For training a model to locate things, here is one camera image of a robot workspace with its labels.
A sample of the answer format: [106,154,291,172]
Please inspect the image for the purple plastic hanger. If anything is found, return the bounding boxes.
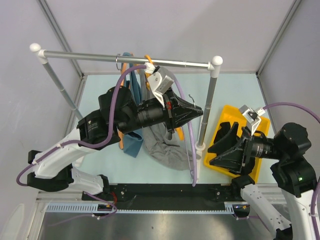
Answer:
[173,75,198,187]

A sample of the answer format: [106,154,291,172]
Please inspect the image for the blue tank top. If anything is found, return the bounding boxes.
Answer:
[119,52,145,159]

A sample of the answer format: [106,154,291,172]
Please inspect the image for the orange hanger with metal hook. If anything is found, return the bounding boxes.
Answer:
[118,52,134,150]

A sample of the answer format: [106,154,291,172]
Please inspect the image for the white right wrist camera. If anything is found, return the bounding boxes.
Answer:
[238,105,266,135]

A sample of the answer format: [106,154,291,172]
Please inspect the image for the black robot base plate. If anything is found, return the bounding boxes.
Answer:
[96,183,243,210]

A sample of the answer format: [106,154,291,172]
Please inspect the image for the orange plastic hanger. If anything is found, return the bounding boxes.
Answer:
[134,54,185,141]

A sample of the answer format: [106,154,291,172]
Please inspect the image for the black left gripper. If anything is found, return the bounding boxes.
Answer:
[117,87,203,135]

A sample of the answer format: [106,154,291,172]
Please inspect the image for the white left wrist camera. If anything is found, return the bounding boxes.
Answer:
[144,62,175,107]

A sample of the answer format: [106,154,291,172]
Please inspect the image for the yellow plastic bin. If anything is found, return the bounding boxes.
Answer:
[203,105,270,183]

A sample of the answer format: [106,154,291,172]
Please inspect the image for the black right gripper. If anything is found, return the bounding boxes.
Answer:
[207,120,285,170]

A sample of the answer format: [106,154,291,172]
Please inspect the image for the black tank top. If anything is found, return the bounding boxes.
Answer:
[213,121,236,148]

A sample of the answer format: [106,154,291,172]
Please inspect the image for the silver white clothes rack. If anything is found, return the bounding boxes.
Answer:
[29,42,223,183]

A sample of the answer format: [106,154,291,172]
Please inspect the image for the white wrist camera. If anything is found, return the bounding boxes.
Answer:
[144,62,175,107]
[238,105,266,135]

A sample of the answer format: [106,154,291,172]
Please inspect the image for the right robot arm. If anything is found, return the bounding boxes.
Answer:
[207,122,320,240]

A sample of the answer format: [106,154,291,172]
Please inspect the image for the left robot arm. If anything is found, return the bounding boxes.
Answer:
[27,86,203,200]

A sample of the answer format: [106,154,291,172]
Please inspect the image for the white slotted cable duct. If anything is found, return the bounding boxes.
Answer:
[45,201,249,215]

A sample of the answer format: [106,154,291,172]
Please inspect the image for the grey tank top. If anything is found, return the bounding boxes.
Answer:
[138,65,202,171]

